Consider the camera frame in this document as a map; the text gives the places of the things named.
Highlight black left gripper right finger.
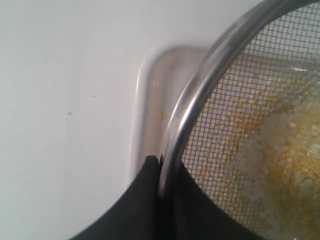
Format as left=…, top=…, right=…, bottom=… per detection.
left=174, top=164, right=253, bottom=240

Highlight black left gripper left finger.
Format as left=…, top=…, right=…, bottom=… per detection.
left=73, top=156, right=160, bottom=240

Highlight yellow and white grains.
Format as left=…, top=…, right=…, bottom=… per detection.
left=184, top=75, right=320, bottom=240

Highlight round stainless steel sieve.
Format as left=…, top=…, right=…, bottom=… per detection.
left=158, top=0, right=320, bottom=234

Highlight white plastic tray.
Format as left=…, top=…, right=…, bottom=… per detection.
left=128, top=44, right=207, bottom=177

